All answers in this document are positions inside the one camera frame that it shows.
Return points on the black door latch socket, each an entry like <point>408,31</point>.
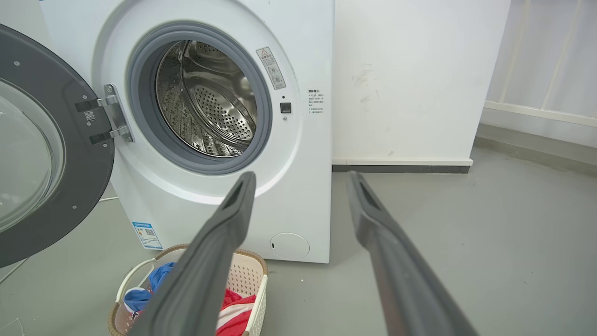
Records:
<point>285,108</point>

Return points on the red white basketball jersey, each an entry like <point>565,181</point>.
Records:
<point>238,317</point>

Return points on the white railing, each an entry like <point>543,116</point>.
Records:
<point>536,109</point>

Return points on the round black glass washer door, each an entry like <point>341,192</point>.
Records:
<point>70,186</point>

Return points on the white front-load washing machine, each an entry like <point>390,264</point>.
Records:
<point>298,186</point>

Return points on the steel perforated washer drum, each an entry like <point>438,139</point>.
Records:
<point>219,112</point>

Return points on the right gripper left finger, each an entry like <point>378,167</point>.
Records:
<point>196,280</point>

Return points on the grey warning sticker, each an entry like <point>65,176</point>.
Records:
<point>271,68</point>

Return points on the round white filter cover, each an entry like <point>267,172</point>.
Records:
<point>290,246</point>

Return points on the blue garment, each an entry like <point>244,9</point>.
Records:
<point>137,298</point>

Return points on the white plastic laundry basket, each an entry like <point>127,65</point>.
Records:
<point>247,275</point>

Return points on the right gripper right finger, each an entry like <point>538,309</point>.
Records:
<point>406,289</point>

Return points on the black text instruction label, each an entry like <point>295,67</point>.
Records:
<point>315,101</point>

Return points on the blue energy label sticker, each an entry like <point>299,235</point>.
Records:
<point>147,235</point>

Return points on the chrome door hinge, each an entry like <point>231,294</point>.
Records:
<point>114,112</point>

